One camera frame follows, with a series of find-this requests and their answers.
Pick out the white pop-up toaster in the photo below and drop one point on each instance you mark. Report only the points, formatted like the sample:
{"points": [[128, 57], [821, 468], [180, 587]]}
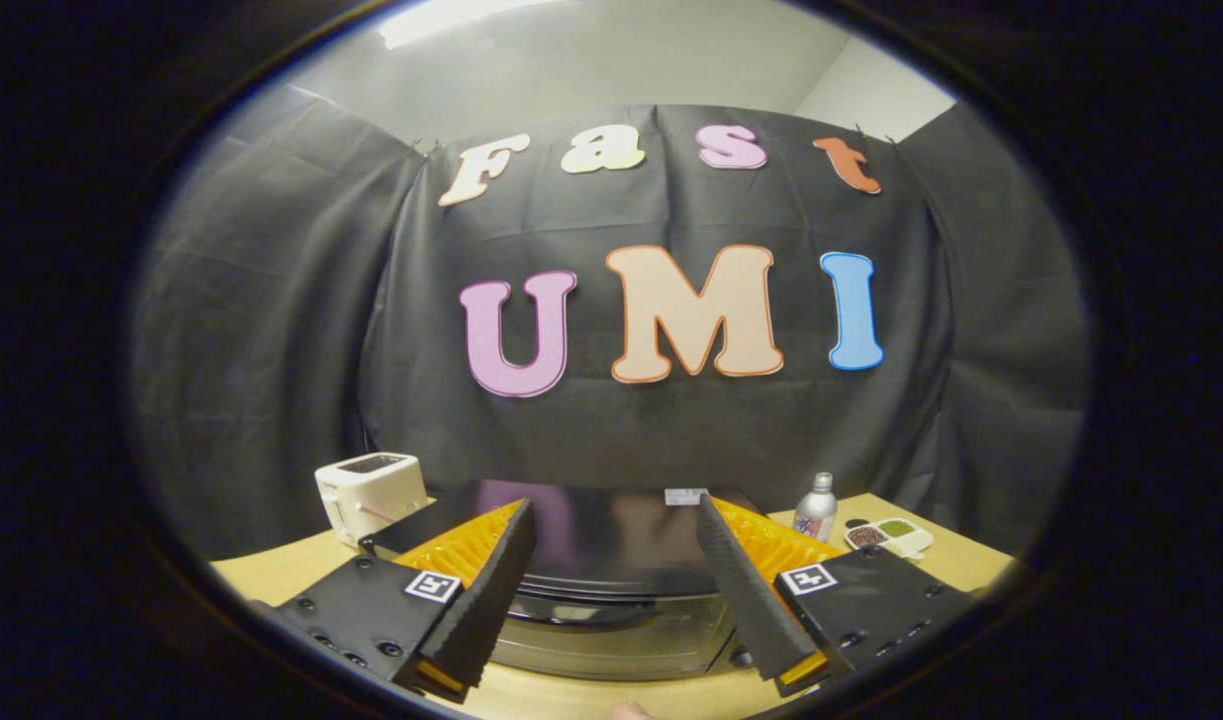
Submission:
{"points": [[369, 495]]}

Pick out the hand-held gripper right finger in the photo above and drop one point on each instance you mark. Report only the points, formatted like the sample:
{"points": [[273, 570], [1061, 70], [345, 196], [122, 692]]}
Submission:
{"points": [[751, 590]]}

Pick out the white divided condiment dish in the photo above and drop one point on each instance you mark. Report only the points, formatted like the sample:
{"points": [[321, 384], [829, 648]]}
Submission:
{"points": [[889, 536]]}

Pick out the black toaster oven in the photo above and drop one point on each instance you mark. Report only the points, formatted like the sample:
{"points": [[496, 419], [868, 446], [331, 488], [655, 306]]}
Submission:
{"points": [[611, 580]]}

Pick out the silver metal bottle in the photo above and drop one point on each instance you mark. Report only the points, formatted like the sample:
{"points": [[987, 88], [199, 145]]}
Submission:
{"points": [[816, 507]]}

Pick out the black backdrop cloth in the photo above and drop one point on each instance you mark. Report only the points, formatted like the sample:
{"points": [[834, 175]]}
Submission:
{"points": [[671, 440]]}

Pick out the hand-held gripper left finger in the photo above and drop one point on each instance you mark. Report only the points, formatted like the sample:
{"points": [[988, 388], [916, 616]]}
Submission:
{"points": [[486, 595]]}

